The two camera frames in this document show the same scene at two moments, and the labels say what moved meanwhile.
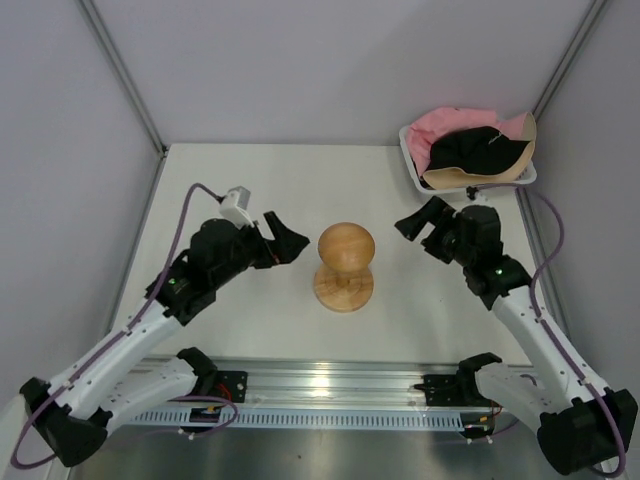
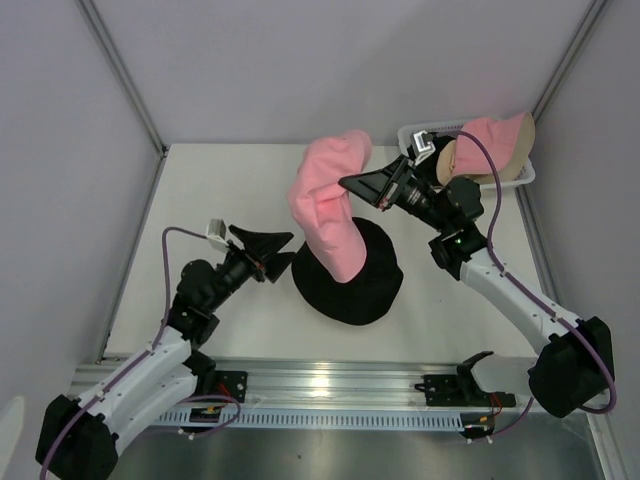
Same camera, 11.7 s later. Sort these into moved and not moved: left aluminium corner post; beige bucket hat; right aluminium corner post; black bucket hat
Moved: black bucket hat
Not moved: left aluminium corner post; beige bucket hat; right aluminium corner post
